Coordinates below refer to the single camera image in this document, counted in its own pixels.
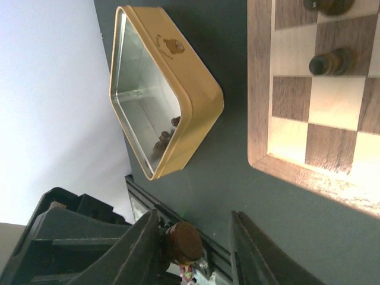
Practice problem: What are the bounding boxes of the yellow bear tin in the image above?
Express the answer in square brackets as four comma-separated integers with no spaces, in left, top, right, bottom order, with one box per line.
[109,5,224,180]

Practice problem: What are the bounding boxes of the dark pawn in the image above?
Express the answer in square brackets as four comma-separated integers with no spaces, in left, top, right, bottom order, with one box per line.
[309,47,356,76]
[303,0,355,16]

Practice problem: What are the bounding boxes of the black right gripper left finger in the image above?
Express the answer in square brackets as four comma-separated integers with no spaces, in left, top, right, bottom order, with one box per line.
[66,210,160,284]

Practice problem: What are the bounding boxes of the wooden folding chess board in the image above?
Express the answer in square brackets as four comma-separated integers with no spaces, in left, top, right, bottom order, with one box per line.
[247,1,379,217]

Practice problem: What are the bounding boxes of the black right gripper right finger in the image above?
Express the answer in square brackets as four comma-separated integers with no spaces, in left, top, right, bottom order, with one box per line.
[230,211,323,284]

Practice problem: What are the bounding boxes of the dark pieces in tin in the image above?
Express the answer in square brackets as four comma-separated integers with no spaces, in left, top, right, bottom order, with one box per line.
[152,116,181,159]

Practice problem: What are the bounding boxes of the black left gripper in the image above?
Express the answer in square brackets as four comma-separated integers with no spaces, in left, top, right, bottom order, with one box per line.
[1,187,132,284]

